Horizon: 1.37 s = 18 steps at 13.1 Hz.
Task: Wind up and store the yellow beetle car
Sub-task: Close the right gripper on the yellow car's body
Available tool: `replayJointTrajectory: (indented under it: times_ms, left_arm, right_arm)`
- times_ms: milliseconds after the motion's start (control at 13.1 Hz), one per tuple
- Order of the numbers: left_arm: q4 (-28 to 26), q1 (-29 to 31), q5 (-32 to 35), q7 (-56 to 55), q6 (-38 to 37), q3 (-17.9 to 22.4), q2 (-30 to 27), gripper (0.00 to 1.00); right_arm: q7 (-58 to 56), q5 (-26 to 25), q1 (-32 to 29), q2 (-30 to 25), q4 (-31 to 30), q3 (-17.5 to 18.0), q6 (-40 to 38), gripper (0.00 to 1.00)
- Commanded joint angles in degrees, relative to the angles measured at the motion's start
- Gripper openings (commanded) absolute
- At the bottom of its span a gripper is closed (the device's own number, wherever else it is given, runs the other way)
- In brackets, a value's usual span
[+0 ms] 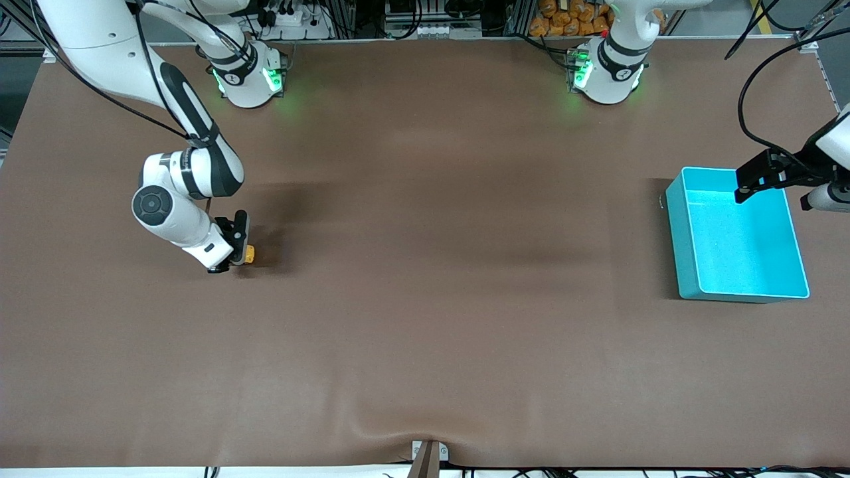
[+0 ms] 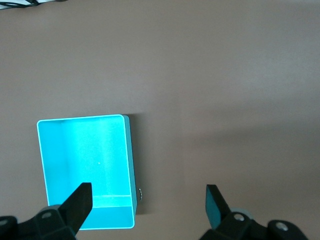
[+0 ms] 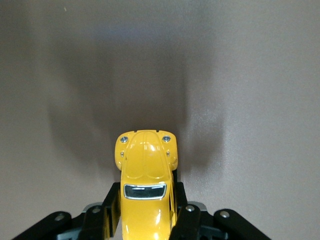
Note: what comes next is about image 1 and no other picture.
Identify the turquoise plastic box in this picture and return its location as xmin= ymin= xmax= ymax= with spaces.
xmin=661 ymin=166 xmax=811 ymax=304

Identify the brown table mat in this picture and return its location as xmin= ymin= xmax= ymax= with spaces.
xmin=0 ymin=37 xmax=850 ymax=469

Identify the white power strip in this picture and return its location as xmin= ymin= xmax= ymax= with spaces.
xmin=262 ymin=5 xmax=333 ymax=39

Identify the orange packaged snacks pile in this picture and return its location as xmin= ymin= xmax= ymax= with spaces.
xmin=528 ymin=0 xmax=667 ymax=37

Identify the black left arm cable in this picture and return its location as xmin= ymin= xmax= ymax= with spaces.
xmin=738 ymin=27 xmax=850 ymax=160

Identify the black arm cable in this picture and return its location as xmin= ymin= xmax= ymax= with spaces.
xmin=0 ymin=0 xmax=200 ymax=143
xmin=738 ymin=27 xmax=850 ymax=160

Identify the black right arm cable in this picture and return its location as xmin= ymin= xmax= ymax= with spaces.
xmin=0 ymin=0 xmax=200 ymax=143

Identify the grey bracket with brown bar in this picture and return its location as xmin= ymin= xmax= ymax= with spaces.
xmin=410 ymin=439 xmax=450 ymax=478

